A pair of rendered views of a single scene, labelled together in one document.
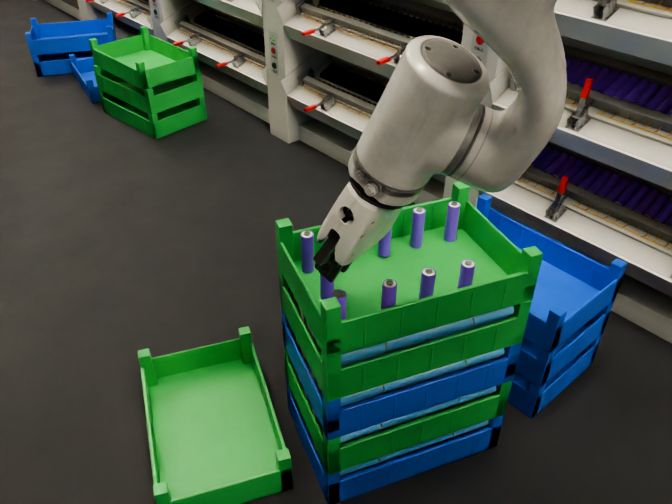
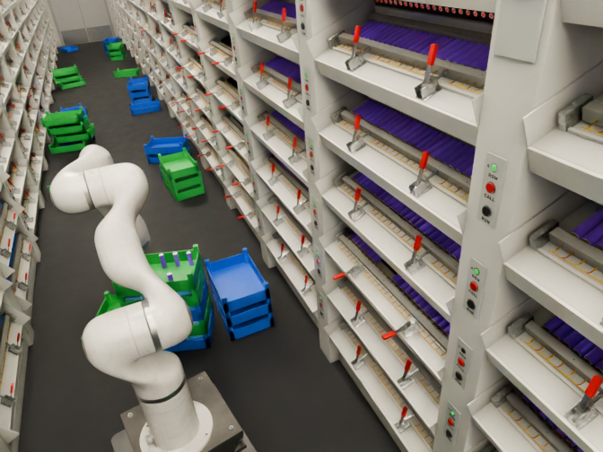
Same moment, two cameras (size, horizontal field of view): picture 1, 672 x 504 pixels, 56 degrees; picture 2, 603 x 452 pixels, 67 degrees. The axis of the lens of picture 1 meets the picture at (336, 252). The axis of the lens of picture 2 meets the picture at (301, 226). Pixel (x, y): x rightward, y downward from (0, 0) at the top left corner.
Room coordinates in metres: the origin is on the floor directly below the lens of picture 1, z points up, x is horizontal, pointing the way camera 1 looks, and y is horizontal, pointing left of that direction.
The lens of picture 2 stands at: (-0.49, -1.14, 1.44)
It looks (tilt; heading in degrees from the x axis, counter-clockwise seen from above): 32 degrees down; 20
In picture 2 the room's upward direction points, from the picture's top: 5 degrees counter-clockwise
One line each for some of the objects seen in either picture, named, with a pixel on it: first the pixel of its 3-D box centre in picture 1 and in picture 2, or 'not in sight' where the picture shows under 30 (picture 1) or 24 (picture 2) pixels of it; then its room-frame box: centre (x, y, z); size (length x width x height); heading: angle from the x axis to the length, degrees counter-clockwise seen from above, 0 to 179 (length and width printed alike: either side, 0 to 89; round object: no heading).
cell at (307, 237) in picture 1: (307, 251); not in sight; (0.71, 0.04, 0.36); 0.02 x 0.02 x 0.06
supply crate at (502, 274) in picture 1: (402, 259); (159, 270); (0.69, -0.09, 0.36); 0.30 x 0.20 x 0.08; 111
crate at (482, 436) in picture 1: (390, 411); (176, 327); (0.69, -0.09, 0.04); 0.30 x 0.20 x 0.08; 111
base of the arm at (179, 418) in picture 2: not in sight; (169, 409); (0.08, -0.53, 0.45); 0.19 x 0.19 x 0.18
